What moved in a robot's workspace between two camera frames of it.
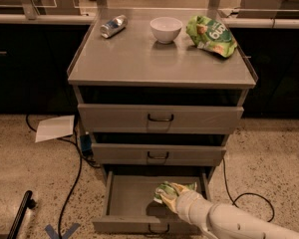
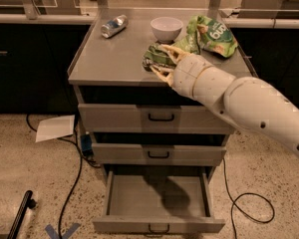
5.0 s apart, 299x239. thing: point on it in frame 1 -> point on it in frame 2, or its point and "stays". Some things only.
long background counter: (40, 18) stays
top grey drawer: (101, 119) stays
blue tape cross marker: (54, 235) stays
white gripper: (186, 201) -> (189, 74)
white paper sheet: (55, 127) stays
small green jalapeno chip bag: (166, 185) -> (156, 55)
